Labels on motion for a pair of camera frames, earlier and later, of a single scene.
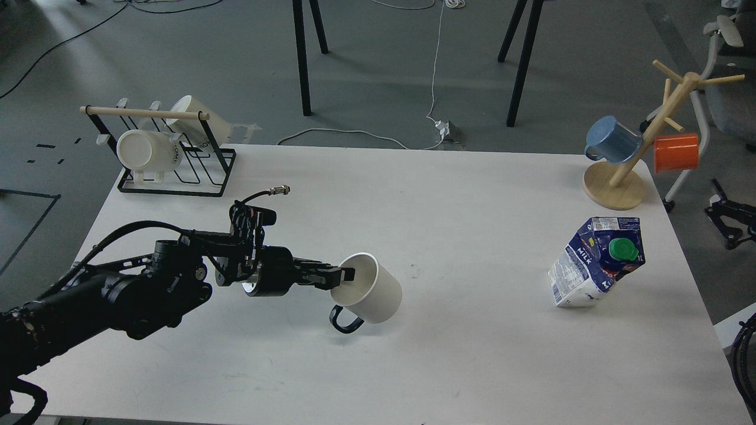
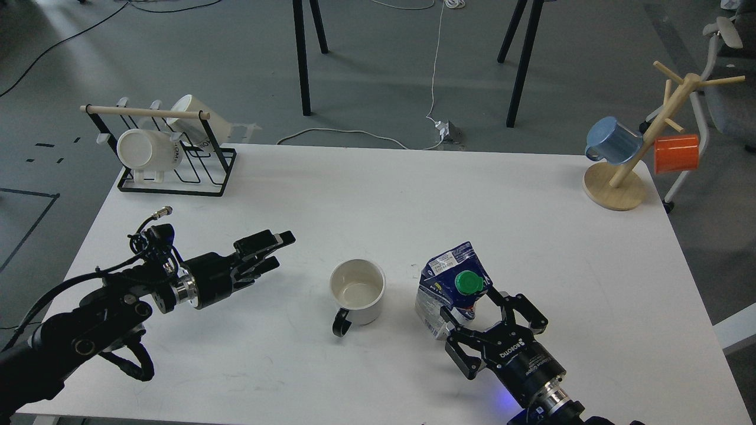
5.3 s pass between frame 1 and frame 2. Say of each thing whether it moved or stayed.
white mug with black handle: moved
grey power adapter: stayed
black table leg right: stayed
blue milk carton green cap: moved
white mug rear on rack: stayed
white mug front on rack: stayed
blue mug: stayed
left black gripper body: moved
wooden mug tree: stayed
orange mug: stayed
